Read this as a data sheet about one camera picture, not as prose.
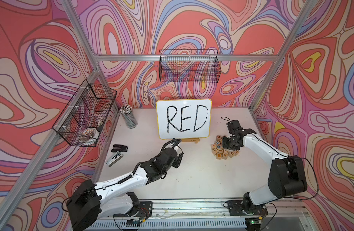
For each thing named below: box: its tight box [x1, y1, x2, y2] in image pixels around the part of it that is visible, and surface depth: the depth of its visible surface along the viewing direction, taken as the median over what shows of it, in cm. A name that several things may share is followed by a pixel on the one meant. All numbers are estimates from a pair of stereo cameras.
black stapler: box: [110, 144, 129, 153], surface depth 98 cm
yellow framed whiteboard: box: [155, 98, 213, 140], surface depth 92 cm
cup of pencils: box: [118, 103, 139, 129], surface depth 98 cm
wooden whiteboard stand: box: [180, 138, 200, 144], surface depth 97 cm
